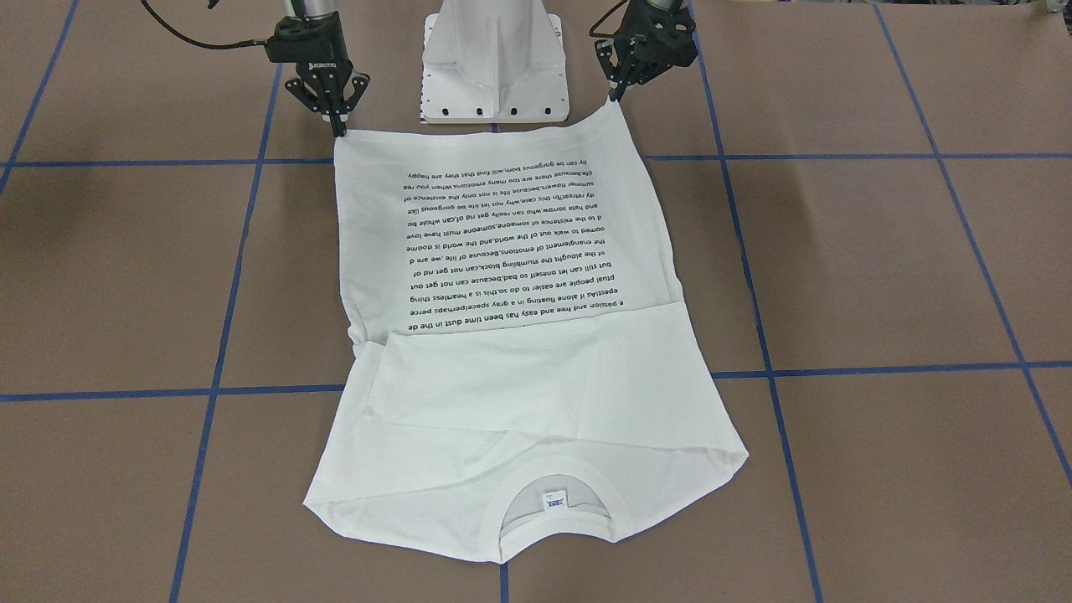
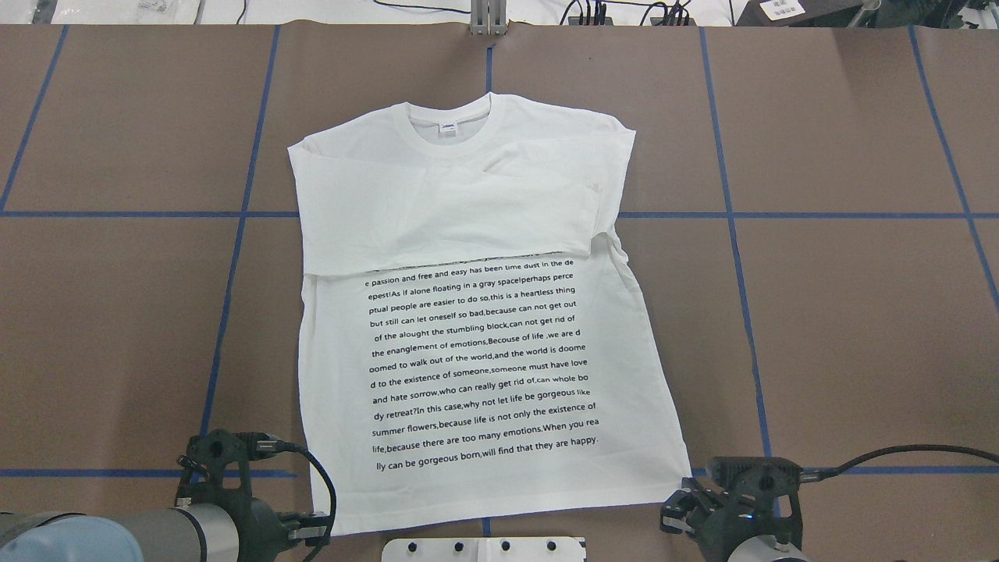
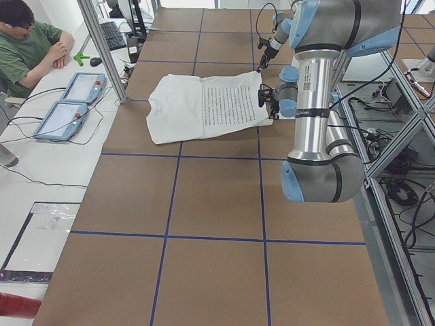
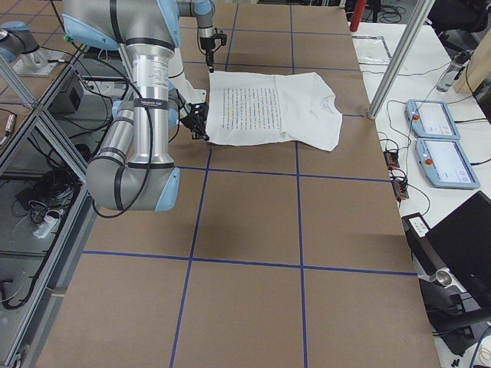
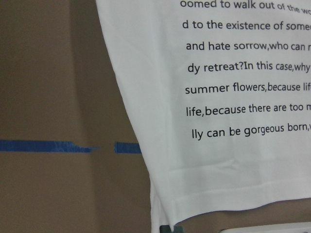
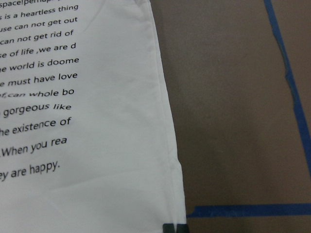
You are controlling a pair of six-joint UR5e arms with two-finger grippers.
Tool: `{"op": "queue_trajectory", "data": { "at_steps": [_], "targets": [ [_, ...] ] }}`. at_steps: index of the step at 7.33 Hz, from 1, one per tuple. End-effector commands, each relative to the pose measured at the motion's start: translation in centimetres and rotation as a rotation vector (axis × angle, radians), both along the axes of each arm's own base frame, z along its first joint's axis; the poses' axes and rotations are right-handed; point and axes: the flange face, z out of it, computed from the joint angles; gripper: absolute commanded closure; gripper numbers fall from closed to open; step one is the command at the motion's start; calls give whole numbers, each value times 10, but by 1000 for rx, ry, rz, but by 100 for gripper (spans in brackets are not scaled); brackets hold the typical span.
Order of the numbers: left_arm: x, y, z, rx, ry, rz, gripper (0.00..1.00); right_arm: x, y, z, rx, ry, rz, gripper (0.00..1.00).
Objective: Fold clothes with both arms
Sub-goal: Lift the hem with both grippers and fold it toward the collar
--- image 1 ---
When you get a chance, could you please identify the white long-sleeve printed shirt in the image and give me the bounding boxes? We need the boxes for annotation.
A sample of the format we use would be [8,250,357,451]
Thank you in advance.
[306,102,748,564]

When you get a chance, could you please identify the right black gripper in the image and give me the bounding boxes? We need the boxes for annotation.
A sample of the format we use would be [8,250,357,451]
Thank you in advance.
[265,13,370,137]

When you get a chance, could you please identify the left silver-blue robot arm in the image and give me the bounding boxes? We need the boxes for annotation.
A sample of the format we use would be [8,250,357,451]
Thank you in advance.
[589,1,699,101]

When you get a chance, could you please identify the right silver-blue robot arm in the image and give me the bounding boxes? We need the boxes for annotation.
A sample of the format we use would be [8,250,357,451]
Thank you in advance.
[265,1,370,137]

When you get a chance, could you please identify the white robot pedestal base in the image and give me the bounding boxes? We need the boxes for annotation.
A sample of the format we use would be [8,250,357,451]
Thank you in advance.
[420,1,570,126]

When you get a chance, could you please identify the brown paper table cover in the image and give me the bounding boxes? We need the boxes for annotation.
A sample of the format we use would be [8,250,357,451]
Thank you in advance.
[1,1,1071,602]

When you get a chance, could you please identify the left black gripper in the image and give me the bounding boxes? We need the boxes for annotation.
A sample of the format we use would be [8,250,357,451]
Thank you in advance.
[596,3,698,102]

